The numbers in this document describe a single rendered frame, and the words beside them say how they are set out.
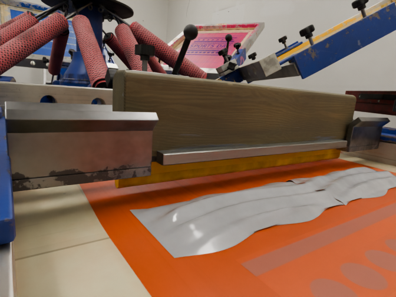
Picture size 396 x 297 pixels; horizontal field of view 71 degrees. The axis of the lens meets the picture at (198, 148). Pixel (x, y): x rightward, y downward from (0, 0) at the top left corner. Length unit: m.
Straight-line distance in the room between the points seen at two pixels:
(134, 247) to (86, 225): 0.04
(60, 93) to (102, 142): 0.24
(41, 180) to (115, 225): 0.06
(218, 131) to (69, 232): 0.16
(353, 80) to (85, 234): 2.44
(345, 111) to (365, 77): 2.05
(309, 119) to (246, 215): 0.20
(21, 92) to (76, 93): 0.07
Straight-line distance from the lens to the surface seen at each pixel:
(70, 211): 0.23
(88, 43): 0.81
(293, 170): 0.39
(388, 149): 0.54
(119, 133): 0.21
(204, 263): 0.17
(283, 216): 0.23
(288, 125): 0.35
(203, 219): 0.19
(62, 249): 0.18
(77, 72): 1.03
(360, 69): 2.53
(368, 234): 0.24
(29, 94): 0.44
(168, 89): 0.24
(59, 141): 0.20
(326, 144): 0.40
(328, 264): 0.19
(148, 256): 0.17
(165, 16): 5.02
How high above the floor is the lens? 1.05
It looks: 12 degrees down
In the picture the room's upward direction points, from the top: 4 degrees clockwise
